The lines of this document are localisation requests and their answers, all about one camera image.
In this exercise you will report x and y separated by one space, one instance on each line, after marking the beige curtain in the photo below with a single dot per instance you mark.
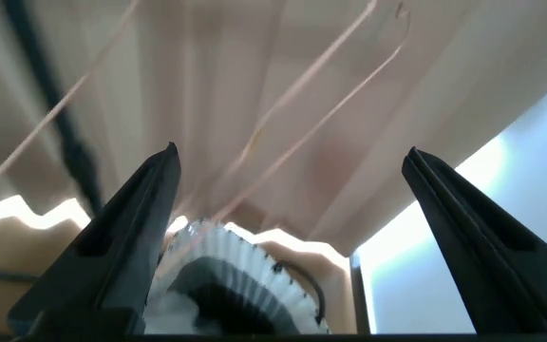
444 71

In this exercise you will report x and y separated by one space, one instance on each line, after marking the white laundry basket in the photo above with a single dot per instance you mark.
264 271

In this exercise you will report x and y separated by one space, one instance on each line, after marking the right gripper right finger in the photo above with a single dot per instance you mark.
501 266

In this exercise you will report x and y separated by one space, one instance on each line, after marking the pink clothes hanger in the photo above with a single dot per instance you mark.
305 85
97 50

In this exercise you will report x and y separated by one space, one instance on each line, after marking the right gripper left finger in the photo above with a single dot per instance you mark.
112 266

